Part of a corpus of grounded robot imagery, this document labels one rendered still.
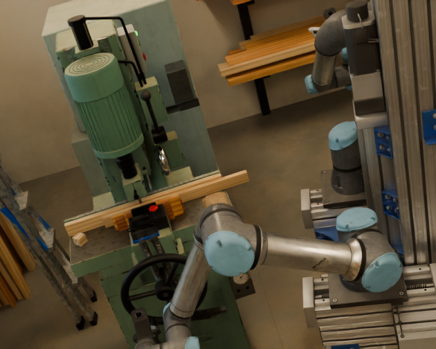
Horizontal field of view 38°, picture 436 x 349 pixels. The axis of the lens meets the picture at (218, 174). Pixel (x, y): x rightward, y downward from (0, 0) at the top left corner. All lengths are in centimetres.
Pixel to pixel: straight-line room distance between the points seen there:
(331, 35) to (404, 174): 50
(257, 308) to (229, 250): 160
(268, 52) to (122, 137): 217
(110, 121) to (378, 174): 86
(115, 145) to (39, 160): 276
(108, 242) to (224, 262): 79
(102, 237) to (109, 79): 60
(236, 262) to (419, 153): 65
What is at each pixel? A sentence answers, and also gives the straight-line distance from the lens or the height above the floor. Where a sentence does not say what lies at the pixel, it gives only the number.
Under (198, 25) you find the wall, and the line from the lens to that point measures 447.
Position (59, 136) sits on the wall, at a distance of 475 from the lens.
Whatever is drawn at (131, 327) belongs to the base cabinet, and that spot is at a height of 55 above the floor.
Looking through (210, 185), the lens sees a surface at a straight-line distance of 234.
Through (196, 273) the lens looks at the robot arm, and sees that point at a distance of 180.
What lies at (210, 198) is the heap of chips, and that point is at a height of 93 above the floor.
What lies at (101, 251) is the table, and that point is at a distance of 227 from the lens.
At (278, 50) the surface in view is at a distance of 416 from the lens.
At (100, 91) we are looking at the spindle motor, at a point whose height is 144.
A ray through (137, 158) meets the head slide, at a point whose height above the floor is 108.
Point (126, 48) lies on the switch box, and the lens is 238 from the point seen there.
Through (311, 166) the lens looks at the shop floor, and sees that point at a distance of 404.
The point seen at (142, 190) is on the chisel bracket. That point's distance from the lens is 225.
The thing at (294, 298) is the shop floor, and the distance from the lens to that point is 315.
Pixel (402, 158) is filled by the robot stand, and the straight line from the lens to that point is 191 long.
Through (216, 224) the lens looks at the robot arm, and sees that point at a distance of 161.
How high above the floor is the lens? 218
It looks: 31 degrees down
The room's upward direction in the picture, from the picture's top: 16 degrees counter-clockwise
